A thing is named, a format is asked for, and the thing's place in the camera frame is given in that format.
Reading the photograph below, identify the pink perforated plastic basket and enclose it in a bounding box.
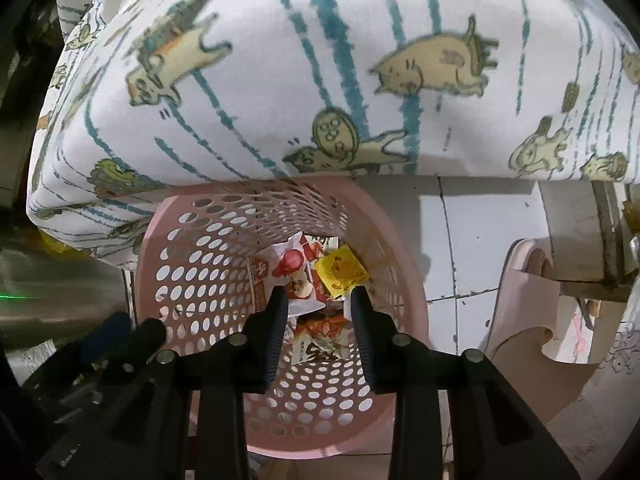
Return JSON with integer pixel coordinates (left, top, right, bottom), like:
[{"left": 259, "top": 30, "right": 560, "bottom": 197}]
[{"left": 132, "top": 175, "right": 431, "bottom": 458}]

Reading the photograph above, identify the steel pot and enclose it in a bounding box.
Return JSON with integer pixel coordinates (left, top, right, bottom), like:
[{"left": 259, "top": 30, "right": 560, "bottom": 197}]
[{"left": 0, "top": 250, "right": 132, "bottom": 332}]

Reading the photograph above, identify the yellow plastic bag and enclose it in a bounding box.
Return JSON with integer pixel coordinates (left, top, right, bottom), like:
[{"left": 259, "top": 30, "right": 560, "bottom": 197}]
[{"left": 42, "top": 232, "right": 68, "bottom": 256}]

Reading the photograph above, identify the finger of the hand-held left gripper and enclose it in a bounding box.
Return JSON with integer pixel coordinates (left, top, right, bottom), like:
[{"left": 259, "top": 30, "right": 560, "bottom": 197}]
[
  {"left": 77, "top": 312, "right": 133, "bottom": 362},
  {"left": 100, "top": 317, "right": 168, "bottom": 377}
]

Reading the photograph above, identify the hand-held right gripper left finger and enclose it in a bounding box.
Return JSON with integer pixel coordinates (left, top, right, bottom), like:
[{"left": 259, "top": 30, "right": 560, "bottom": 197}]
[{"left": 115, "top": 286, "right": 290, "bottom": 480}]

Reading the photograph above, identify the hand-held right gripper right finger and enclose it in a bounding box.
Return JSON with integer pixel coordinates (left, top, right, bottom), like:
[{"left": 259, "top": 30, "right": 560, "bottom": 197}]
[{"left": 350, "top": 287, "right": 581, "bottom": 480}]

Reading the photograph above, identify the yellow snack wrapper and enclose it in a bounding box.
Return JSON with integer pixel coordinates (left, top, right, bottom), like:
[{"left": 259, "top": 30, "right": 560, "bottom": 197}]
[{"left": 312, "top": 245, "right": 371, "bottom": 299}]

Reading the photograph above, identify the pink slipper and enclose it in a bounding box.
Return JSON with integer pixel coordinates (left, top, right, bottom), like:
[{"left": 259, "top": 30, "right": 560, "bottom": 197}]
[{"left": 487, "top": 240, "right": 601, "bottom": 427}]

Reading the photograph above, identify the orange brown snack packet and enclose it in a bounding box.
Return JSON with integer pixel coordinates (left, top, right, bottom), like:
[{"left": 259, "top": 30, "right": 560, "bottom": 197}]
[{"left": 290, "top": 312, "right": 352, "bottom": 367}]

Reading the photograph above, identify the white red snack wrapper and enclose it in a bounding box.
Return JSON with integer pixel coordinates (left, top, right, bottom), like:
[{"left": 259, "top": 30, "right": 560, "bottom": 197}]
[{"left": 247, "top": 240, "right": 327, "bottom": 317}]

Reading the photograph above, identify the cat printed white cloth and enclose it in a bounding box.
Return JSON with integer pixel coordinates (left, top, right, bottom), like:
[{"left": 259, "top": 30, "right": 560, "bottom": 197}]
[{"left": 27, "top": 0, "right": 640, "bottom": 271}]

